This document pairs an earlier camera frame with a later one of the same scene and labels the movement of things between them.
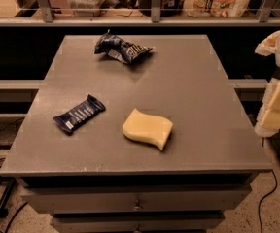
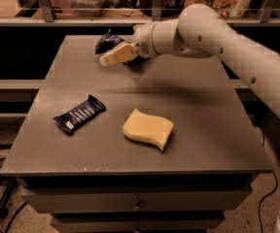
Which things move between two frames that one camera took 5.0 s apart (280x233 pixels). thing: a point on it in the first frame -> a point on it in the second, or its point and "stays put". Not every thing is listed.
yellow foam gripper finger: [279, 105] -> [123, 52]
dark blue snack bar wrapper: [77, 116] stays put
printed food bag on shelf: [219, 1] stays put
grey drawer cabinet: [136, 134] stays put
